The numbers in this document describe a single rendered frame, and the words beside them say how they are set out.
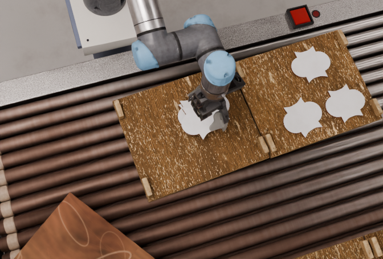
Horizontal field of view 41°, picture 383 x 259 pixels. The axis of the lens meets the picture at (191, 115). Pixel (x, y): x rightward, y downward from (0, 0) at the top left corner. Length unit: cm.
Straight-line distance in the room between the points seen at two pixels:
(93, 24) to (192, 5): 121
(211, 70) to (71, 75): 66
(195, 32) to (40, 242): 71
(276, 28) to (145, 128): 59
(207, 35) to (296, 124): 56
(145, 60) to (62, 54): 161
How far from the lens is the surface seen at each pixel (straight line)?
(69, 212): 151
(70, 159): 166
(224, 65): 123
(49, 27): 291
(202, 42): 128
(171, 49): 126
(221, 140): 166
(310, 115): 174
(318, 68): 181
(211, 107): 142
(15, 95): 177
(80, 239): 149
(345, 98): 180
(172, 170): 162
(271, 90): 175
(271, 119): 171
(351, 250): 169
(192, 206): 162
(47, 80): 177
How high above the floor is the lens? 251
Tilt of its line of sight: 70 degrees down
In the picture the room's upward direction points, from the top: 13 degrees clockwise
